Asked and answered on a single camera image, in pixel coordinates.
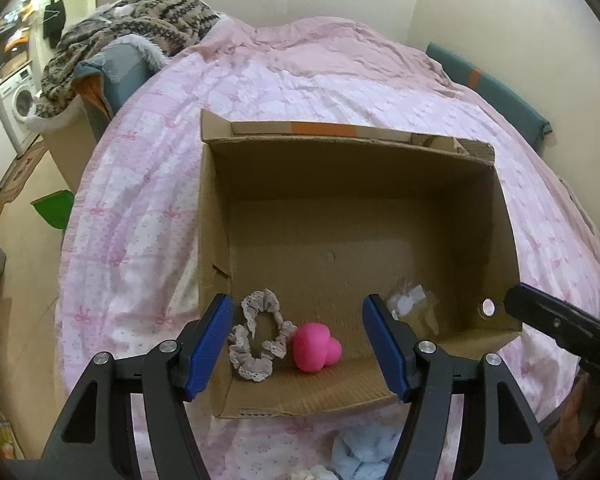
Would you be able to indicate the black hanging garment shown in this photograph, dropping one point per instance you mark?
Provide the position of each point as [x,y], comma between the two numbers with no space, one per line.
[54,20]

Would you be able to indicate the clear plastic bagged item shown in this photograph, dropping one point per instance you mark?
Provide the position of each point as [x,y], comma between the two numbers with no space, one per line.
[412,304]

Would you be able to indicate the white washing machine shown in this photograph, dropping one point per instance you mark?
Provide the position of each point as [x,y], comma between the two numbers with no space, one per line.
[17,92]

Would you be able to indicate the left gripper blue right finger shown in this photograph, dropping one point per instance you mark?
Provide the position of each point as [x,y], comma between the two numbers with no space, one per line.
[393,345]

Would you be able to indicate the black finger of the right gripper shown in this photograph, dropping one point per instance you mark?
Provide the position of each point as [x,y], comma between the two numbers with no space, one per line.
[571,328]

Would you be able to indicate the teal cushion with orange stripe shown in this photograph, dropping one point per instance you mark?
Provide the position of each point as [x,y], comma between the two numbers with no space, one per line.
[532,125]

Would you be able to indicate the light blue fluffy cloth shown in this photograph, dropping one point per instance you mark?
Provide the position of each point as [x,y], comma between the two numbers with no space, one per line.
[364,452]

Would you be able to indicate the brown cardboard box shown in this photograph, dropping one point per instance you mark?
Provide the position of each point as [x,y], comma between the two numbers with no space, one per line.
[325,215]

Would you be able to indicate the beige lace scrunchie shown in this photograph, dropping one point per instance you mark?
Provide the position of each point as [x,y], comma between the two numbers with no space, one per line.
[261,338]

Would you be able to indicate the patterned knit fleece blanket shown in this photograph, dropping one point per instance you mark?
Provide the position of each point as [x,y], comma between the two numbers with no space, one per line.
[159,29]

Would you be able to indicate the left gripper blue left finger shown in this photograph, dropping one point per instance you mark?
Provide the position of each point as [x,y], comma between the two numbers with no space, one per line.
[201,342]

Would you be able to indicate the white fluffy cloth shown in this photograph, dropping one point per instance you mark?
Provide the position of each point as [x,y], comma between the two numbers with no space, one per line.
[317,472]

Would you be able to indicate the pink heart-shaped squishy toy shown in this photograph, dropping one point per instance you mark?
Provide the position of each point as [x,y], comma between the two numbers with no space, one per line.
[314,347]

